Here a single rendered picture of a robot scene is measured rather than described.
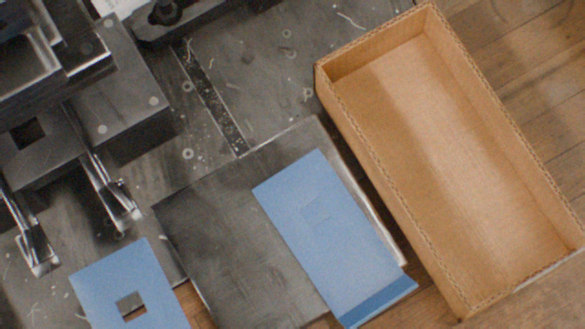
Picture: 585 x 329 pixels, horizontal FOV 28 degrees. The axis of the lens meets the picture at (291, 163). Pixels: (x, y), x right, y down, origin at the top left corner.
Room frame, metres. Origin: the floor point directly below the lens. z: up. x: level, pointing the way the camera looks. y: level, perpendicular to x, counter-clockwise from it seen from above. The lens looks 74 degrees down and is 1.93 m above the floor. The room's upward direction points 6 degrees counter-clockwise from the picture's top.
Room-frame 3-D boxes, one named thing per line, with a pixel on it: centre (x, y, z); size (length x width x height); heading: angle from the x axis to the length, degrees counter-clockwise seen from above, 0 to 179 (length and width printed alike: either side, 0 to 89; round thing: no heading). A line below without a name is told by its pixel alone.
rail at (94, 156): (0.32, 0.18, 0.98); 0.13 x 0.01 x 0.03; 25
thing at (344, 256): (0.21, -0.03, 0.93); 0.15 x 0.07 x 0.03; 28
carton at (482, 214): (0.27, -0.14, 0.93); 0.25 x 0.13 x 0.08; 25
